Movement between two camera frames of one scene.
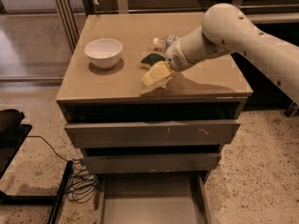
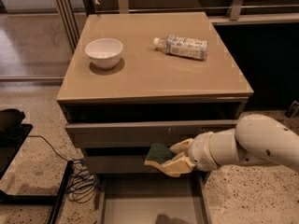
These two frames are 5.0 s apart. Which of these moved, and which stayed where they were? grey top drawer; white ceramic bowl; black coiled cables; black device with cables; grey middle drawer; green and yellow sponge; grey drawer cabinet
Moved: green and yellow sponge
Stayed: black coiled cables; grey top drawer; white ceramic bowl; grey middle drawer; black device with cables; grey drawer cabinet
